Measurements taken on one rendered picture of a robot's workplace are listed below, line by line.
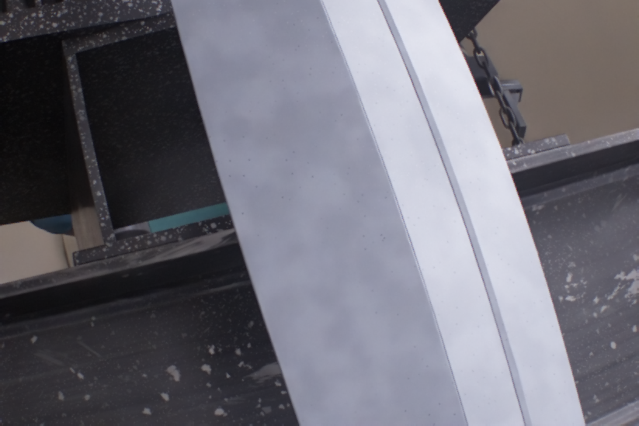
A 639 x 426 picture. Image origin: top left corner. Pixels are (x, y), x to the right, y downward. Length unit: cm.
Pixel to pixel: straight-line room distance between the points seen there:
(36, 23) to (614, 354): 57
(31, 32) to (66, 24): 3
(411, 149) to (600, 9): 279
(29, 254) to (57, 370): 349
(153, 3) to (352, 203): 31
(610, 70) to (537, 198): 260
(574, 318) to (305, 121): 32
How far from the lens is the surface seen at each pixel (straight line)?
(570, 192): 95
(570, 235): 93
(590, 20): 356
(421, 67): 76
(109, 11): 92
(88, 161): 86
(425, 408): 68
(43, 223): 174
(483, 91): 170
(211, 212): 201
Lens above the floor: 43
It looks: 17 degrees up
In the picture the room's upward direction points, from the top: 18 degrees counter-clockwise
